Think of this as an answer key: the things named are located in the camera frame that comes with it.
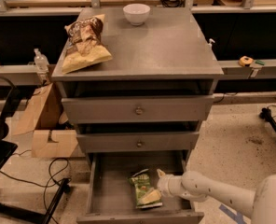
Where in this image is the green small marker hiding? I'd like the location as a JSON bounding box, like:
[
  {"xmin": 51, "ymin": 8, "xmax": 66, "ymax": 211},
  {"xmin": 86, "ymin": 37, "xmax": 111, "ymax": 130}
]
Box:
[{"xmin": 255, "ymin": 60, "xmax": 265, "ymax": 65}]

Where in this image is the brown yellow chip bag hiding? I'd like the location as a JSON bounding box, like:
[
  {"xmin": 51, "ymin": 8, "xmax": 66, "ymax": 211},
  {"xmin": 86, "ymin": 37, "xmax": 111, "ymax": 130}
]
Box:
[{"xmin": 62, "ymin": 14, "xmax": 112, "ymax": 74}]

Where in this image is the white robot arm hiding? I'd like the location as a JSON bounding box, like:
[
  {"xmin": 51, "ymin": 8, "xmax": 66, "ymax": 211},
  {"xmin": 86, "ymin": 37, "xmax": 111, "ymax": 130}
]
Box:
[{"xmin": 138, "ymin": 169, "xmax": 276, "ymax": 224}]

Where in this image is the grey open bottom drawer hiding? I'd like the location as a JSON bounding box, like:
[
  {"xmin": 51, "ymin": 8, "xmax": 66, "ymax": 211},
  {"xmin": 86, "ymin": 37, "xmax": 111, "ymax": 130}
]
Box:
[{"xmin": 76, "ymin": 151, "xmax": 204, "ymax": 224}]

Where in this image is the cardboard box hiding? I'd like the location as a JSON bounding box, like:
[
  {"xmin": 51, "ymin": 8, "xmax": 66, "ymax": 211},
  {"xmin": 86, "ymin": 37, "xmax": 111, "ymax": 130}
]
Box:
[{"xmin": 12, "ymin": 84, "xmax": 83, "ymax": 158}]

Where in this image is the grey top drawer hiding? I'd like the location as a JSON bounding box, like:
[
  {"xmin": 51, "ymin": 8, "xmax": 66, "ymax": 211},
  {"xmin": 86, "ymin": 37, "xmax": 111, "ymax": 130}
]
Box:
[{"xmin": 62, "ymin": 95, "xmax": 214, "ymax": 124}]

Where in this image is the black stand leg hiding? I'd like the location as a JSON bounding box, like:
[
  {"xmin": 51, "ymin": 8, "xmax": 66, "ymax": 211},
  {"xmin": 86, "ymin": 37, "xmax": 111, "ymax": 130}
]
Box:
[{"xmin": 259, "ymin": 108, "xmax": 276, "ymax": 132}]

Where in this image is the black chair base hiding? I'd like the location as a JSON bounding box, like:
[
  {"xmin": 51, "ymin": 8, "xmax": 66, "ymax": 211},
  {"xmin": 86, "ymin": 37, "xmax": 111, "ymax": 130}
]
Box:
[{"xmin": 0, "ymin": 76, "xmax": 72, "ymax": 224}]

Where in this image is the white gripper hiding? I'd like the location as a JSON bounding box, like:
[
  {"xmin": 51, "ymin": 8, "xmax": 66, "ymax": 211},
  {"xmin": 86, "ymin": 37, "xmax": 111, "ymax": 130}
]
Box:
[{"xmin": 139, "ymin": 169, "xmax": 187, "ymax": 205}]

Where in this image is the small white pump bottle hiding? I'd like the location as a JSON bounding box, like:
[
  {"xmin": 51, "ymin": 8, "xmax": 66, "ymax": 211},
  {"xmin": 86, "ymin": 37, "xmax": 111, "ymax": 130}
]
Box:
[{"xmin": 208, "ymin": 38, "xmax": 215, "ymax": 49}]

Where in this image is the white ceramic bowl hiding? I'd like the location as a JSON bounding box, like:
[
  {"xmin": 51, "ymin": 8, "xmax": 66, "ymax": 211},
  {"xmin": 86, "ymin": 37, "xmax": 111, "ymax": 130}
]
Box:
[{"xmin": 123, "ymin": 4, "xmax": 150, "ymax": 26}]

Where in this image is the grey middle drawer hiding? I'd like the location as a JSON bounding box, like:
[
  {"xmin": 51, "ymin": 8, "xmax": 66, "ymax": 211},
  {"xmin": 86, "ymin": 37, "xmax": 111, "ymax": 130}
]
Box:
[{"xmin": 77, "ymin": 132, "xmax": 199, "ymax": 153}]

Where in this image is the grey drawer cabinet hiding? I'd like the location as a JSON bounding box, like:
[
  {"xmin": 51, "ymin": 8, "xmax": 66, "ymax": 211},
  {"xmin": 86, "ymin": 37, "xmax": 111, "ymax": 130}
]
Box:
[{"xmin": 51, "ymin": 7, "xmax": 225, "ymax": 224}]

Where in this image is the black floor cable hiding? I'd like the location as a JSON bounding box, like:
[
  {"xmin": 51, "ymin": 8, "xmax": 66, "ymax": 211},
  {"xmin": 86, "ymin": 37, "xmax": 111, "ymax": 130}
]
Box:
[{"xmin": 0, "ymin": 157, "xmax": 71, "ymax": 224}]

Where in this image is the green jalapeno chip bag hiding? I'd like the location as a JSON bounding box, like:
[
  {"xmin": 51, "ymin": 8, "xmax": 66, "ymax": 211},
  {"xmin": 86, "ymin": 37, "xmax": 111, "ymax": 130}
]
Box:
[{"xmin": 128, "ymin": 169, "xmax": 162, "ymax": 209}]

